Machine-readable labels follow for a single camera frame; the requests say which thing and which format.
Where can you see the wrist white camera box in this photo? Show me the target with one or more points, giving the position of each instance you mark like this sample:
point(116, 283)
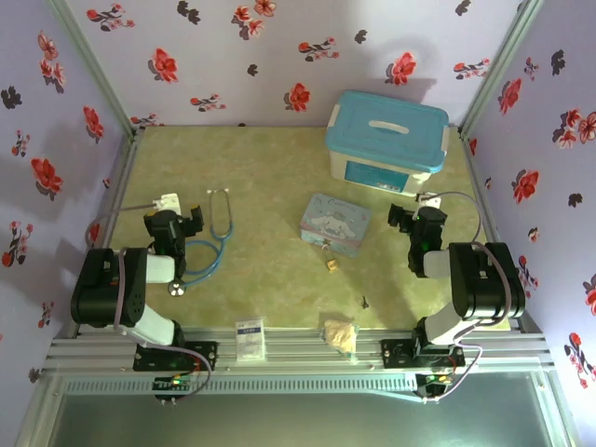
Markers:
point(167, 201)
point(429, 200)

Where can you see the green circuit board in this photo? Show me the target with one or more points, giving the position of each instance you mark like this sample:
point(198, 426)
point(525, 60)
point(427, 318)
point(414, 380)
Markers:
point(172, 383)
point(435, 379)

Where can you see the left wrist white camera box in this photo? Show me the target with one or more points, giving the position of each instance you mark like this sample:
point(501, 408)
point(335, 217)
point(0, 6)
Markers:
point(167, 201)

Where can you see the left green circuit board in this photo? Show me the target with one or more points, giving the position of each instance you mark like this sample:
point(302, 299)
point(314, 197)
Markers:
point(172, 383)

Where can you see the right green circuit board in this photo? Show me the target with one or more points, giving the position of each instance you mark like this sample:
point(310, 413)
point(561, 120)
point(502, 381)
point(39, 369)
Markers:
point(435, 379)

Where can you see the aluminium corner post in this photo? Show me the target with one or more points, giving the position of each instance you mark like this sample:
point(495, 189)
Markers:
point(93, 65)
point(503, 65)

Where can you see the clear bag tan contents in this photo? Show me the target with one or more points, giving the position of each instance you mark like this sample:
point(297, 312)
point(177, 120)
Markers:
point(341, 336)

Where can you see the aluminium front frame rail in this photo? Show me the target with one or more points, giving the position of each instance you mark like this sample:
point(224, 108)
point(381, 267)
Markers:
point(298, 347)

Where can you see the blue stethoscope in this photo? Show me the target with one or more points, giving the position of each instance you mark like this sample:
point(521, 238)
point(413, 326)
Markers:
point(177, 288)

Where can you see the cartoon dog tin box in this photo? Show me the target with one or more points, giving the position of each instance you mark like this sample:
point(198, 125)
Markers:
point(335, 216)

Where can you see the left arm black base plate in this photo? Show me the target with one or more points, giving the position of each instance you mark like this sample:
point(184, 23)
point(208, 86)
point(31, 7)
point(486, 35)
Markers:
point(205, 354)

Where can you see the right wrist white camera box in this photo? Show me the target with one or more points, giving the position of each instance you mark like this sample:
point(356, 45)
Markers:
point(429, 200)

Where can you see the white storage box blue lid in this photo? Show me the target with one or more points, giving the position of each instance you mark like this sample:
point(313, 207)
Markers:
point(386, 139)

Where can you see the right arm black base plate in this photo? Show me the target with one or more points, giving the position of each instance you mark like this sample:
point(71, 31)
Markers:
point(396, 354)

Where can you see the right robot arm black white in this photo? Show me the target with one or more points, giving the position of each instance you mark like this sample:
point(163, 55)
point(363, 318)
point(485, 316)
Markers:
point(484, 279)

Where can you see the small brass padlock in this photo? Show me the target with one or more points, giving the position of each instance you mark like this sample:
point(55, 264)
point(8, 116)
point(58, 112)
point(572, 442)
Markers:
point(332, 265)

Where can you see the white paper packet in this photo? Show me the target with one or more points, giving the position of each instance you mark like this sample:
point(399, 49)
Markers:
point(250, 340)

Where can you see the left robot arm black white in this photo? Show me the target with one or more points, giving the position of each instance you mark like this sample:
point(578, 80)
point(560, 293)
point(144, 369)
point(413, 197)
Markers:
point(102, 288)

